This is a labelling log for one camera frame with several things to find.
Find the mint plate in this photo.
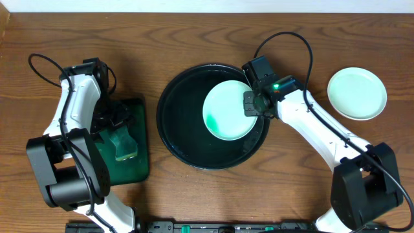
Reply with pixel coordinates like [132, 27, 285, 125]
[327, 67, 387, 120]
[202, 80, 257, 140]

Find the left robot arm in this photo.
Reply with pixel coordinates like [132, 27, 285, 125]
[26, 58, 140, 232]

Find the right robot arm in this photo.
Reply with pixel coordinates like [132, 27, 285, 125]
[242, 56, 404, 232]

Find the black round tray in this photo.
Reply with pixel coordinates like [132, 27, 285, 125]
[157, 63, 270, 170]

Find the mint plate front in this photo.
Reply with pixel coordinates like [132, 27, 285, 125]
[327, 67, 387, 120]

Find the green yellow sponge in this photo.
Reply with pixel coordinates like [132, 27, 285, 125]
[109, 126, 138, 161]

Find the dark green rectangular tray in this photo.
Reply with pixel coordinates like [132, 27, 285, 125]
[95, 98, 149, 186]

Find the black mounting rail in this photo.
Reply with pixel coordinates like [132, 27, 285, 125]
[64, 221, 390, 233]

